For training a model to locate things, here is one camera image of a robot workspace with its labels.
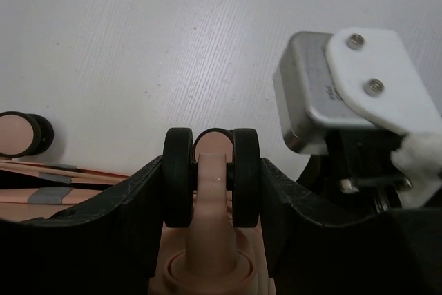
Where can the pink suitcase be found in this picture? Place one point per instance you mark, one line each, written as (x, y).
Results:
(211, 240)

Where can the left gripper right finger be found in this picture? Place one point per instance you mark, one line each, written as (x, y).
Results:
(314, 247)

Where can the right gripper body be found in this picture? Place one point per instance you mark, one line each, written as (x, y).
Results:
(357, 173)

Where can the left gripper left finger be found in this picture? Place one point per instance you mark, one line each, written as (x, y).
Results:
(105, 245)

